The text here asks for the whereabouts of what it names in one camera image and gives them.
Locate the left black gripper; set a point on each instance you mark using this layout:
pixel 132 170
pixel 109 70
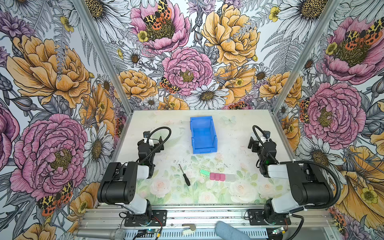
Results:
pixel 148 143

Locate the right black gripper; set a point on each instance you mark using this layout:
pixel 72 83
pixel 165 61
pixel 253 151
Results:
pixel 258 144

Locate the black handled screwdriver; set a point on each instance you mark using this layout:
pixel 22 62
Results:
pixel 187 181

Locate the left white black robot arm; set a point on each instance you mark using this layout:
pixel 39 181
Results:
pixel 118 186

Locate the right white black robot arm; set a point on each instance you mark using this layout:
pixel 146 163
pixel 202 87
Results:
pixel 312 185

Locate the blue plastic bin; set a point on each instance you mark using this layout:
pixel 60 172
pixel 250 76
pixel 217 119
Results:
pixel 204 137

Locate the pink block strip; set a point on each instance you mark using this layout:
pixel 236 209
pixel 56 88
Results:
pixel 222 177

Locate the green toy brick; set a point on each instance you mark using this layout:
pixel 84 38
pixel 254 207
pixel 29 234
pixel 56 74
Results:
pixel 205 173

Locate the grey fuzzy microphone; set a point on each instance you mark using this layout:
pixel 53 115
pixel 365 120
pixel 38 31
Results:
pixel 227 232

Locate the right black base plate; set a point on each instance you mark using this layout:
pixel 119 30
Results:
pixel 259 217

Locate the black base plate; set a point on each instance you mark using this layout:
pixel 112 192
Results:
pixel 155 218
pixel 259 217

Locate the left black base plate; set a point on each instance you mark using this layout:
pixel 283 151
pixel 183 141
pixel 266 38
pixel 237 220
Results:
pixel 155 218

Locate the aluminium front rail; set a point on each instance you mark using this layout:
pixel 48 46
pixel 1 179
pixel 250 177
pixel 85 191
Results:
pixel 202 216

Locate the white vented cable duct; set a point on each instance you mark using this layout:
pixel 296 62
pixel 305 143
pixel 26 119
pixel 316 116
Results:
pixel 200 234

